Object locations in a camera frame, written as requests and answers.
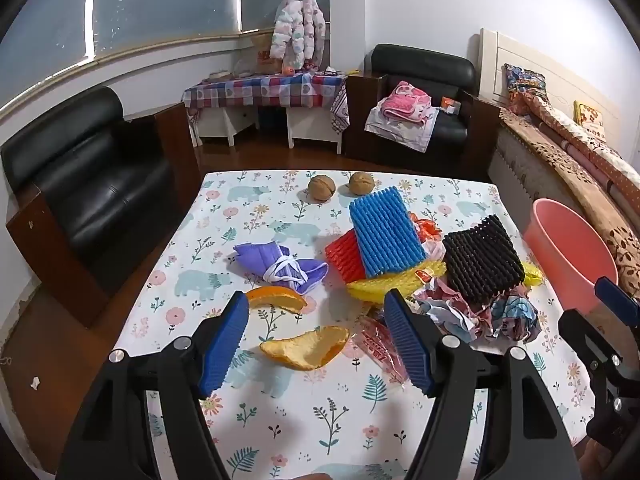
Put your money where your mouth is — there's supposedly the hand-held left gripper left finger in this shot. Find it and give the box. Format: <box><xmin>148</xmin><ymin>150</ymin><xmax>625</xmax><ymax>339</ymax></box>
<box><xmin>55</xmin><ymin>291</ymin><xmax>250</xmax><ymax>480</ymax></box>

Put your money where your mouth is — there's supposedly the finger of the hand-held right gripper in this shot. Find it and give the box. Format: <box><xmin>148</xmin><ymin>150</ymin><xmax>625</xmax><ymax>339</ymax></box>
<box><xmin>558</xmin><ymin>308</ymin><xmax>640</xmax><ymax>378</ymax></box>
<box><xmin>594</xmin><ymin>276</ymin><xmax>640</xmax><ymax>322</ymax></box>

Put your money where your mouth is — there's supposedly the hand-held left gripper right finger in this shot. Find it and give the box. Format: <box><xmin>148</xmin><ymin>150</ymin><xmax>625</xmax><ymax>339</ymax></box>
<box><xmin>384</xmin><ymin>289</ymin><xmax>584</xmax><ymax>480</ymax></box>

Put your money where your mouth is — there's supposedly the clear red-printed plastic wrapper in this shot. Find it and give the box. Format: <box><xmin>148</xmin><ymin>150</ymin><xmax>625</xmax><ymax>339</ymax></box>
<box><xmin>352</xmin><ymin>310</ymin><xmax>416</xmax><ymax>391</ymax></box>

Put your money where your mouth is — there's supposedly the yellow foam fruit net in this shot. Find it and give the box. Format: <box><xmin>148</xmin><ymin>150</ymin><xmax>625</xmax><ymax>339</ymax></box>
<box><xmin>346</xmin><ymin>259</ymin><xmax>543</xmax><ymax>306</ymax></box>

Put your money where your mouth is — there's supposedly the pink plastic bucket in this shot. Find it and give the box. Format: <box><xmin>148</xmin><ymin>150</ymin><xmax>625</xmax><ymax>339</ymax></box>
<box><xmin>523</xmin><ymin>198</ymin><xmax>620</xmax><ymax>322</ymax></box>

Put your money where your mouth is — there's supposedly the printed paper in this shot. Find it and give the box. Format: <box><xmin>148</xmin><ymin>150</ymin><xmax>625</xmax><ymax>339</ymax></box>
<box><xmin>412</xmin><ymin>280</ymin><xmax>540</xmax><ymax>345</ymax></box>

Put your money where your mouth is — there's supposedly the orange peel piece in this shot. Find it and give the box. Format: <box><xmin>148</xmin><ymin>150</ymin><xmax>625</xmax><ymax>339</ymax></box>
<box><xmin>246</xmin><ymin>286</ymin><xmax>308</xmax><ymax>313</ymax></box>
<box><xmin>259</xmin><ymin>325</ymin><xmax>350</xmax><ymax>372</ymax></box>

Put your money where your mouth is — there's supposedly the purple face mask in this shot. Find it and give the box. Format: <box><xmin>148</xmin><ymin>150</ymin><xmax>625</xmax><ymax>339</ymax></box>
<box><xmin>233</xmin><ymin>241</ymin><xmax>331</xmax><ymax>296</ymax></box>

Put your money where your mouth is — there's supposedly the red foam fruit net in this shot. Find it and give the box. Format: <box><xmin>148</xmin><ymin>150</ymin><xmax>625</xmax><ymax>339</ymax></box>
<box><xmin>324</xmin><ymin>232</ymin><xmax>368</xmax><ymax>283</ymax></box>

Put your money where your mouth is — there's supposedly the black foam fruit net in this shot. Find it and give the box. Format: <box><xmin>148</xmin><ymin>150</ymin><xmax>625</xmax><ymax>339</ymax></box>
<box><xmin>442</xmin><ymin>214</ymin><xmax>526</xmax><ymax>306</ymax></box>

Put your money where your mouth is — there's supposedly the blue foam fruit net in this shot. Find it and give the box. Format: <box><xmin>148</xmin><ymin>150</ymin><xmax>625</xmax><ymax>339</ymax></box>
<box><xmin>348</xmin><ymin>186</ymin><xmax>427</xmax><ymax>278</ymax></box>

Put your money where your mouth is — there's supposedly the orange plastic wrapper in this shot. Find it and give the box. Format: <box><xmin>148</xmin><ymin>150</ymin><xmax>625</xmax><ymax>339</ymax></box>
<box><xmin>409</xmin><ymin>212</ymin><xmax>446</xmax><ymax>252</ymax></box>

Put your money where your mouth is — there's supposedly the floral tablecloth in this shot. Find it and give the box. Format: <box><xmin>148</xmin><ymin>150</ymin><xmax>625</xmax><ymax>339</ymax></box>
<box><xmin>107</xmin><ymin>170</ymin><xmax>596</xmax><ymax>480</ymax></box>

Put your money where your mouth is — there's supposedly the folded dotted quilt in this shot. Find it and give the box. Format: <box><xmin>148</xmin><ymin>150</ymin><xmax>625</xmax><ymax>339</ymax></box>
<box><xmin>505</xmin><ymin>90</ymin><xmax>640</xmax><ymax>201</ymax></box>

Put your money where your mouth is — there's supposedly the quilted mattress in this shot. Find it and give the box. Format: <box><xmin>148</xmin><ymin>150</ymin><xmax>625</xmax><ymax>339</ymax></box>
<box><xmin>487</xmin><ymin>125</ymin><xmax>601</xmax><ymax>241</ymax></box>

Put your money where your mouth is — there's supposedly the walnut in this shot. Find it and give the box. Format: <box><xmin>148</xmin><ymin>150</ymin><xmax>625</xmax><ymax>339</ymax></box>
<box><xmin>306</xmin><ymin>175</ymin><xmax>335</xmax><ymax>204</ymax></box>
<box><xmin>348</xmin><ymin>172</ymin><xmax>376</xmax><ymax>196</ymax></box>

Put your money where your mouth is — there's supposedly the yellow flowered pillow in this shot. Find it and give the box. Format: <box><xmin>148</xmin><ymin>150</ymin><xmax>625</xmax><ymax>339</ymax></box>
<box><xmin>573</xmin><ymin>100</ymin><xmax>608</xmax><ymax>141</ymax></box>

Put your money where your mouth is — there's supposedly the black leather armchair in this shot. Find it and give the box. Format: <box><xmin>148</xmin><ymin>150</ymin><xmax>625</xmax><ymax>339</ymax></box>
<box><xmin>0</xmin><ymin>86</ymin><xmax>201</xmax><ymax>328</ymax></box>
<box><xmin>345</xmin><ymin>43</ymin><xmax>501</xmax><ymax>181</ymax></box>

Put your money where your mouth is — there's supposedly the white cloth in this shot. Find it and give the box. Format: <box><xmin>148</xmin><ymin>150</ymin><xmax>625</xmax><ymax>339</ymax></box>
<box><xmin>364</xmin><ymin>105</ymin><xmax>441</xmax><ymax>153</ymax></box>

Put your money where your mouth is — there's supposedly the colourful printed pillow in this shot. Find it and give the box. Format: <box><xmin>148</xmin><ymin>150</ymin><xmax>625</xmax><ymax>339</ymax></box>
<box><xmin>502</xmin><ymin>63</ymin><xmax>547</xmax><ymax>106</ymax></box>

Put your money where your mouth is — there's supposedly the white side table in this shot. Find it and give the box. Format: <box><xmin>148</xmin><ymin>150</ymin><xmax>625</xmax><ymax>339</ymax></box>
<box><xmin>192</xmin><ymin>104</ymin><xmax>343</xmax><ymax>155</ymax></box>

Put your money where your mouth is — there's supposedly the pink folded blanket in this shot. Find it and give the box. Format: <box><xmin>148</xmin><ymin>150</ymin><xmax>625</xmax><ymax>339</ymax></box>
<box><xmin>380</xmin><ymin>80</ymin><xmax>434</xmax><ymax>126</ymax></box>

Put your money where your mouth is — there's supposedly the checked hanging towel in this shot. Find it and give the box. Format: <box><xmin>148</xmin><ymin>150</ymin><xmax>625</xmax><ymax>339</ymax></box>
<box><xmin>330</xmin><ymin>77</ymin><xmax>351</xmax><ymax>135</ymax></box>

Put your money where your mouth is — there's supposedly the checkered table cover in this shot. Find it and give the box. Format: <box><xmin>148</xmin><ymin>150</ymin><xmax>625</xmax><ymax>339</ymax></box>
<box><xmin>182</xmin><ymin>71</ymin><xmax>350</xmax><ymax>111</ymax></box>

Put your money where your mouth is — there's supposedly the white puffy jacket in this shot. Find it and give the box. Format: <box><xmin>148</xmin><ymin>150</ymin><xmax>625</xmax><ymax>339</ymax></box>
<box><xmin>269</xmin><ymin>0</ymin><xmax>327</xmax><ymax>71</ymax></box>

